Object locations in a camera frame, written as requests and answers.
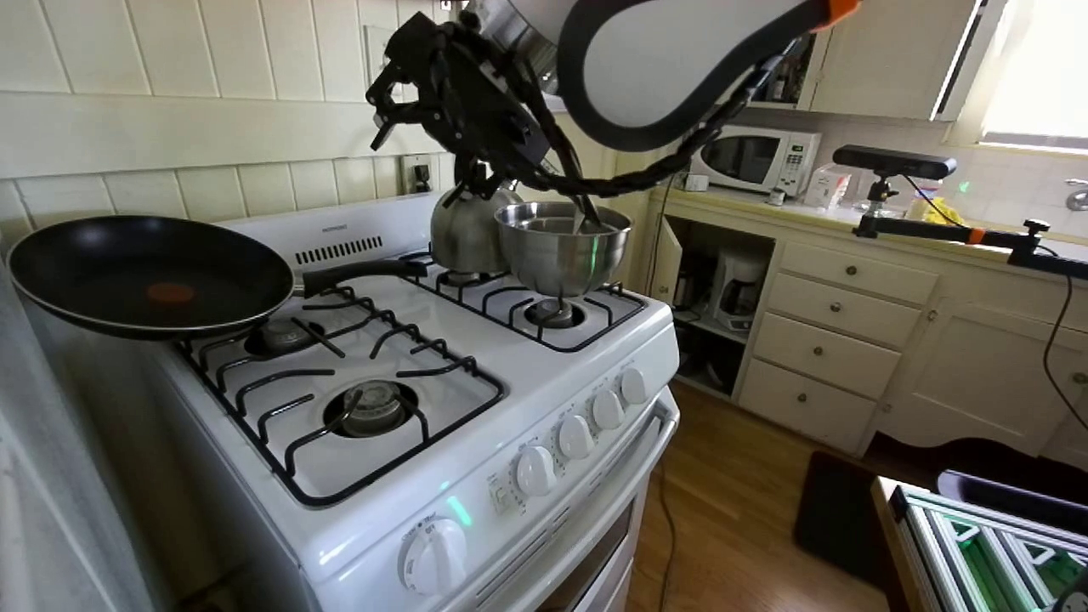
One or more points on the white plastic tub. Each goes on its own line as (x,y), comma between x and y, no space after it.
(1021,496)

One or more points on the white and green rack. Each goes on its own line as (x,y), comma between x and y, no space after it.
(962,556)

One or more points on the wall power outlet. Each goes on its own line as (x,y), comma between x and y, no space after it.
(415,174)

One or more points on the dark floor mat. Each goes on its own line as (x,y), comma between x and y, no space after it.
(839,522)

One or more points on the yellow object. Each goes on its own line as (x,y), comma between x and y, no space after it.
(941,213)

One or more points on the silver metal bowl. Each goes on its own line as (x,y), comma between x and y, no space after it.
(562,258)

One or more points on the white microwave oven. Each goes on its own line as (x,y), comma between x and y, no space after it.
(752,161)

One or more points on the cream wall cabinet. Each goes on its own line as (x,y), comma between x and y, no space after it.
(885,54)

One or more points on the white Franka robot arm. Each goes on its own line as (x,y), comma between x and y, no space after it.
(680,54)

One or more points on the black frying pan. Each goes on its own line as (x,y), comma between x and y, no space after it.
(149,274)

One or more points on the round gas burner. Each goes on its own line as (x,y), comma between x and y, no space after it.
(463,277)
(370,408)
(555,313)
(276,334)

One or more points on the cream cabinet drawer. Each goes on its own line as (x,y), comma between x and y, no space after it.
(826,356)
(844,310)
(806,407)
(861,270)

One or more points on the black double burner grate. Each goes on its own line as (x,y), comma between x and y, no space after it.
(399,450)
(608,330)

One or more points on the white gas stove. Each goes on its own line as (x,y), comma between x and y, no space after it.
(341,529)

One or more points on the coffee maker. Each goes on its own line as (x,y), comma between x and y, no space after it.
(735,293)

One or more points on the cream kitchen base cabinet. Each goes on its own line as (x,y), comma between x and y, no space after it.
(975,374)

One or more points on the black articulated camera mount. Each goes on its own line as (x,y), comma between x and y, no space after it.
(895,161)

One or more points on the white stove knob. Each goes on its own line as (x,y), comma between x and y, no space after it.
(575,436)
(634,384)
(434,556)
(608,408)
(535,466)

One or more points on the bright kitchen window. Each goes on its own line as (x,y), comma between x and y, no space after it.
(1037,86)

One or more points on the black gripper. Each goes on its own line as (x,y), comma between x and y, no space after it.
(486,102)

